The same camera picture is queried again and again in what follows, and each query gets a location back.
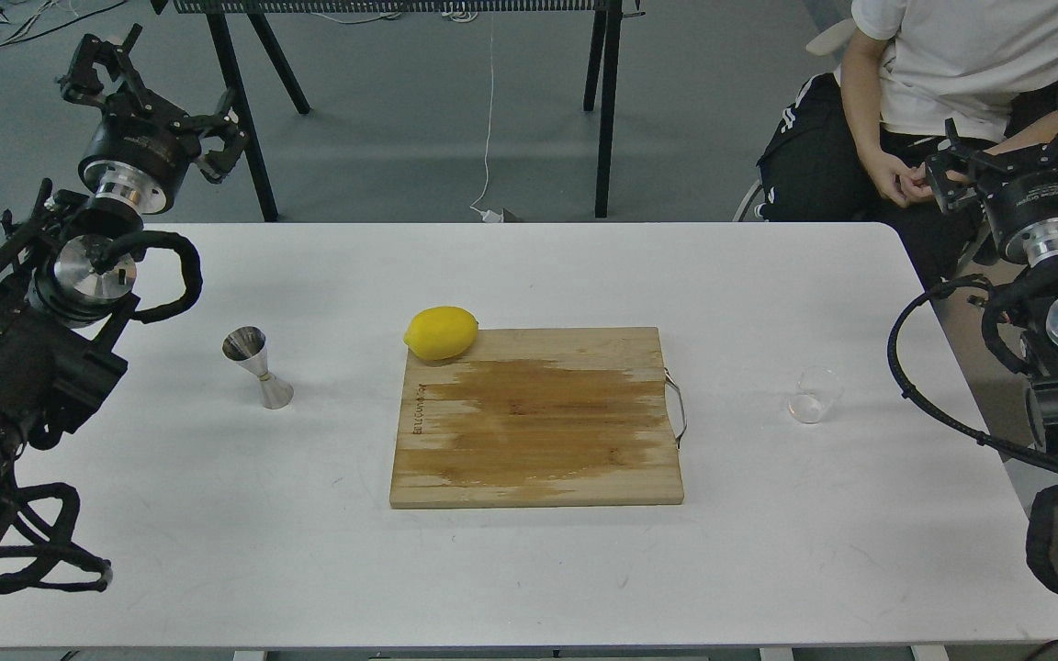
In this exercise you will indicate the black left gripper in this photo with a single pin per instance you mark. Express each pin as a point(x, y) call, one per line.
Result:
point(134, 155)

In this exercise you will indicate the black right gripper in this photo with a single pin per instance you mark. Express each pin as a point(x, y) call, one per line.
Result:
point(1019, 198)

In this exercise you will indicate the steel double jigger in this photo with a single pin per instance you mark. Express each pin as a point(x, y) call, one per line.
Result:
point(247, 347)

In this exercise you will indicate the clear plastic measuring cup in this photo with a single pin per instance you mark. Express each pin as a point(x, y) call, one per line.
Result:
point(818, 391)

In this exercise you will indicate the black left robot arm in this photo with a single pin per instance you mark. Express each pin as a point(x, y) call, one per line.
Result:
point(72, 277)

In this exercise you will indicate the seated person white shirt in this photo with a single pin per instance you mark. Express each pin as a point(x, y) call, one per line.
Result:
point(853, 143)

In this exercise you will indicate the yellow lemon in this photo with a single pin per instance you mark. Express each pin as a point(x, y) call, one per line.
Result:
point(440, 333)

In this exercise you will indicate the wooden cutting board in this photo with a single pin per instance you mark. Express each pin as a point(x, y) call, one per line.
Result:
point(539, 417)

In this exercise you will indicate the black metal frame table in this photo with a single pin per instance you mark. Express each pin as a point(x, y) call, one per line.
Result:
point(430, 90)

